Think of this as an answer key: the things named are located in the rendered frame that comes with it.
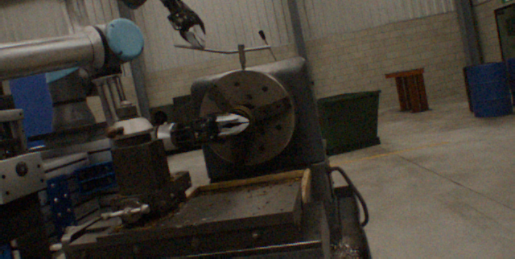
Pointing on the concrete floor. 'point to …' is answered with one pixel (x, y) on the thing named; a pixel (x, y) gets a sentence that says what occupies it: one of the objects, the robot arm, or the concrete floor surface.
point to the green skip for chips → (349, 121)
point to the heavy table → (410, 90)
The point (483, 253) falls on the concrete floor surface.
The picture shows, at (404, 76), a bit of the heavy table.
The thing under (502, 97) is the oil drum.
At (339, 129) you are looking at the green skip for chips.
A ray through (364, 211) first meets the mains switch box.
